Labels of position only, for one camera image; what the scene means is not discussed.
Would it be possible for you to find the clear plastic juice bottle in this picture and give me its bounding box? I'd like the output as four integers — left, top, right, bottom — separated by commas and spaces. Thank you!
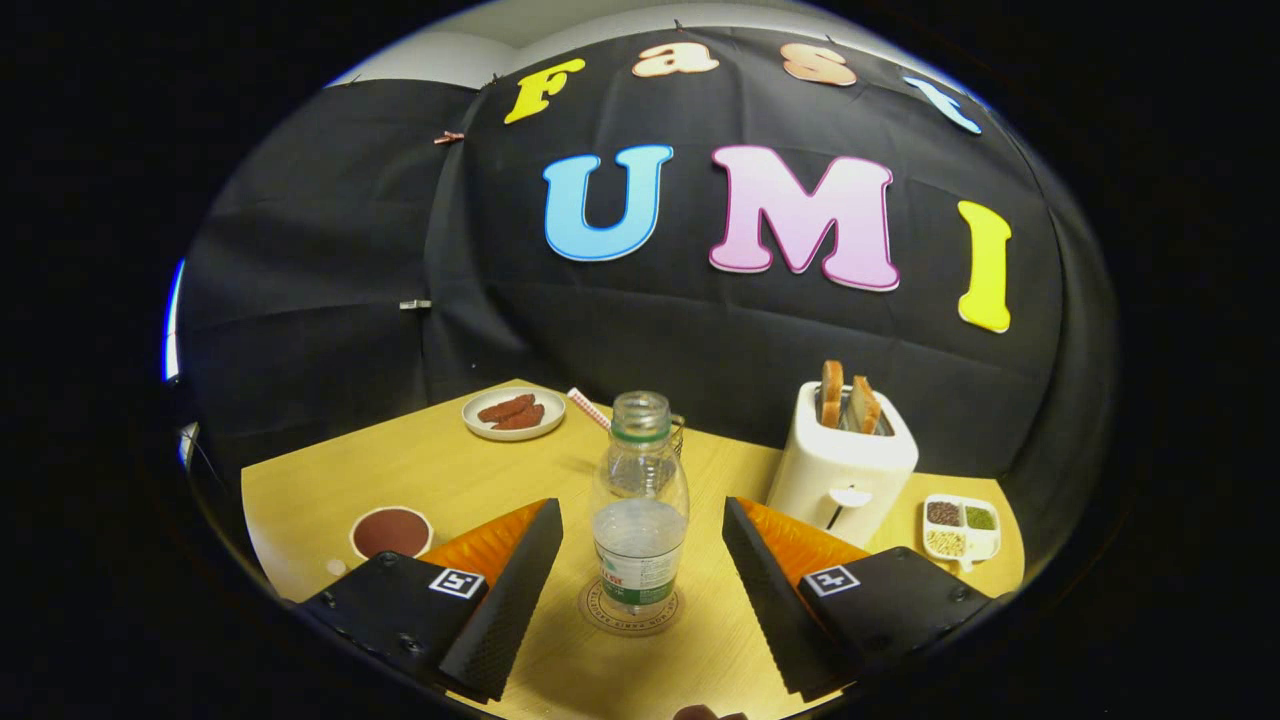
591, 391, 691, 617

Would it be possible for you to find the red striped straw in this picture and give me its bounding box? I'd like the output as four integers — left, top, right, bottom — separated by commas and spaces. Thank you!
567, 388, 613, 432

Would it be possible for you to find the white divided dish with grains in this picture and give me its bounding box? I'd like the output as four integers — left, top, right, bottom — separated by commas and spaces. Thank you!
922, 493, 1003, 574

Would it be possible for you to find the round cork coaster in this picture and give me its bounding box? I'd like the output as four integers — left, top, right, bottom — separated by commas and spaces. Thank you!
578, 577, 686, 637

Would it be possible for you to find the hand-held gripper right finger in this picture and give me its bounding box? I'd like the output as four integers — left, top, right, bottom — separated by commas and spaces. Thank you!
720, 496, 994, 705

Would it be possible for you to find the white toaster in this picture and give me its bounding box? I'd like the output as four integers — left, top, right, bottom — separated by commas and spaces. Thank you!
766, 381, 920, 550

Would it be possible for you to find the cream cup with brown inside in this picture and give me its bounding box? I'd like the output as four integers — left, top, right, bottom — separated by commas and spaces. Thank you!
326, 505, 436, 579

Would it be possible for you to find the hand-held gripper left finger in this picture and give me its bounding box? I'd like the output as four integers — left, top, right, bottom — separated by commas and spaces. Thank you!
293, 498, 565, 705

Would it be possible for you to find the wooden table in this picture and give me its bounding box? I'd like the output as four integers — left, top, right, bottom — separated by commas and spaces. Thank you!
241, 378, 1027, 720

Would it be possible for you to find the small white plate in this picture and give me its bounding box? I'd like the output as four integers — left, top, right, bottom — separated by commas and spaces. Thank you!
462, 386, 568, 443

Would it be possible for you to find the black backdrop cloth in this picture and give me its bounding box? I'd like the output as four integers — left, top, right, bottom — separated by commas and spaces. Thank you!
180, 25, 1120, 603

